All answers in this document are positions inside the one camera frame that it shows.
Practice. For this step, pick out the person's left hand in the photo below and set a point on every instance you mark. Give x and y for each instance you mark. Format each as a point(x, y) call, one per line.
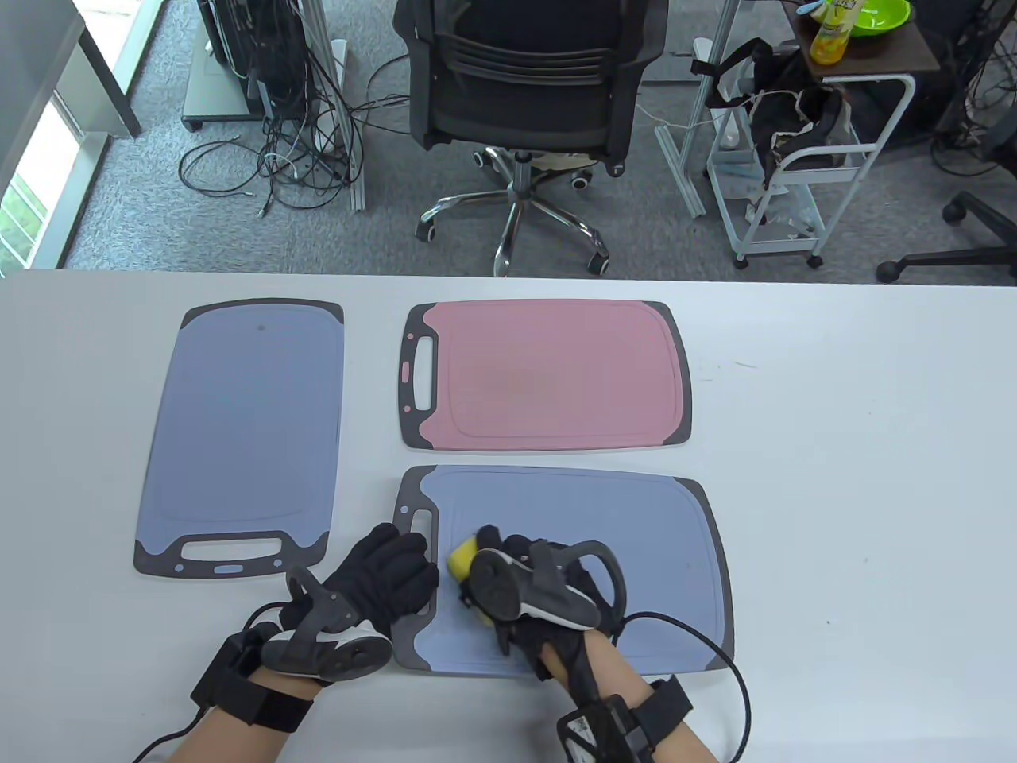
point(389, 572)

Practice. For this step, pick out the person's right hand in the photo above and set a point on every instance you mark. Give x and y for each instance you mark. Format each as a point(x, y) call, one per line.
point(556, 648)

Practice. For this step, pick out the yellow green sponge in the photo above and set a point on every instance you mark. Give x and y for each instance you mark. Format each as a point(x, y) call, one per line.
point(461, 560)

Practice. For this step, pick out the grey white hand controller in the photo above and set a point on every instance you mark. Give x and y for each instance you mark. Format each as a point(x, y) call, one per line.
point(493, 592)
point(349, 656)

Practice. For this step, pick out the blue cutting board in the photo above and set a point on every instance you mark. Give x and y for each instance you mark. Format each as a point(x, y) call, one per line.
point(651, 556)
point(246, 413)

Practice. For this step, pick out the pink cutting board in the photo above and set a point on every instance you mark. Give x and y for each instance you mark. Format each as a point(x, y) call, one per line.
point(556, 373)

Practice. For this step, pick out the person's left forearm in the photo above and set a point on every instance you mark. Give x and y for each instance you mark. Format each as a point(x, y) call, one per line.
point(230, 747)

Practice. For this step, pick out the person's right forearm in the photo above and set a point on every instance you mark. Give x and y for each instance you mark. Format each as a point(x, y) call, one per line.
point(628, 675)

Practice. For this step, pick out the black office chair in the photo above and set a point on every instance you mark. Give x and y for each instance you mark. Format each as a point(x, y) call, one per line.
point(524, 103)

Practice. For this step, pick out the grey cart base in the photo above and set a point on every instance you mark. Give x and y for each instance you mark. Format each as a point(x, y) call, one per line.
point(214, 95)

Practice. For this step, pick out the window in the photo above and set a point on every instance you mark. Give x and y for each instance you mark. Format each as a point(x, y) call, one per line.
point(24, 214)

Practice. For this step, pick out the white power strip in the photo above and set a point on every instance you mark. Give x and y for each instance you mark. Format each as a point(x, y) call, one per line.
point(338, 56)

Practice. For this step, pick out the black computer tower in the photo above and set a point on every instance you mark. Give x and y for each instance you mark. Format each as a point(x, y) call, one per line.
point(238, 48)

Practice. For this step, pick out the black bag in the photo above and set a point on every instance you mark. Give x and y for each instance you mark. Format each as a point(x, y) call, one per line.
point(786, 95)

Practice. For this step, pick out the black chair base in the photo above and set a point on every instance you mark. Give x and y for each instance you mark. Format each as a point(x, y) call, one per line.
point(969, 211)

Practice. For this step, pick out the yellow drink bottle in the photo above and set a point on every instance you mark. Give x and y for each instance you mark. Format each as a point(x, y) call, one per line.
point(830, 44)

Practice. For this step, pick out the light blue plastic item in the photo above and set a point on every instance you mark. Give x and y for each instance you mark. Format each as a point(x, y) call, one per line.
point(810, 8)

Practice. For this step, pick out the white cart brown top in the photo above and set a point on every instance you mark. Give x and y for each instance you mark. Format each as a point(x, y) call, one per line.
point(898, 48)

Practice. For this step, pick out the green bowl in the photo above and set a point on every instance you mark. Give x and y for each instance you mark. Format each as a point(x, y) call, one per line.
point(882, 16)

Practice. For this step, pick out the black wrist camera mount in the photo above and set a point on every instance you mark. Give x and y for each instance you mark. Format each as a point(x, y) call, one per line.
point(659, 711)
point(254, 703)

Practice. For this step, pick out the aluminium frame leg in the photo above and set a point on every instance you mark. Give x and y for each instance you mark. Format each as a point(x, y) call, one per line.
point(683, 183)
point(357, 191)

